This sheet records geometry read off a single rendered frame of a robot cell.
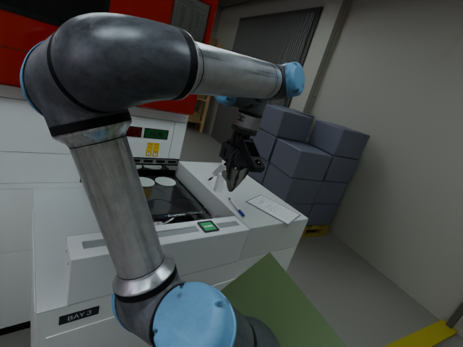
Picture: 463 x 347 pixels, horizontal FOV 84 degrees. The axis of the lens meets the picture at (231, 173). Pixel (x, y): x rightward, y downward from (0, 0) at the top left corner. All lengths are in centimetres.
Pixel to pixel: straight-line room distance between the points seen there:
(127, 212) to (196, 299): 17
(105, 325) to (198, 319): 51
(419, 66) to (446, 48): 23
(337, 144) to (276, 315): 236
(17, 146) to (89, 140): 83
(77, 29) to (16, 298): 144
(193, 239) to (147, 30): 62
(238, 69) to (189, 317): 39
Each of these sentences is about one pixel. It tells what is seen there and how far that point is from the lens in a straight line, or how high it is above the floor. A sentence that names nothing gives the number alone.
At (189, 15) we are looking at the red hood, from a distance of 124.
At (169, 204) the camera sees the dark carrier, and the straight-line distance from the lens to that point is 110.
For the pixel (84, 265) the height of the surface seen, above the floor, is 94.
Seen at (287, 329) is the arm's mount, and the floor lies 100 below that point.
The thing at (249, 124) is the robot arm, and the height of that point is 133.
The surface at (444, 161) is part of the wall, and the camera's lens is 302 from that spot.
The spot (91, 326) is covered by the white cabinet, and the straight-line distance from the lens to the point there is 90.
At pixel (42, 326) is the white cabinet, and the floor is 77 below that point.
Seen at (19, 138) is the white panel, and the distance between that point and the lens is 124.
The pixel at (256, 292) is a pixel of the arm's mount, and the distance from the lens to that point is 67.
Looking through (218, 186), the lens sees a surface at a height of 99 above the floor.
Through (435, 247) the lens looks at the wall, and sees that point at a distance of 306.
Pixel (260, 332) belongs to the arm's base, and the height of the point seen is 102.
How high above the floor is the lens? 143
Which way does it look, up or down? 19 degrees down
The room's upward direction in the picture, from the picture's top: 16 degrees clockwise
